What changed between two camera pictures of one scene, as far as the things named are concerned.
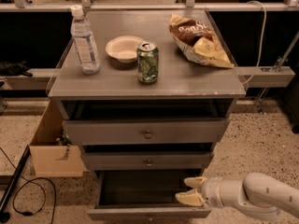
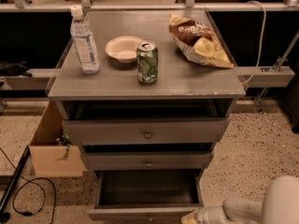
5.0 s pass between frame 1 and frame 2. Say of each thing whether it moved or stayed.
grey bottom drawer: stayed
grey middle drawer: stayed
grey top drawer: stayed
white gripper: moved
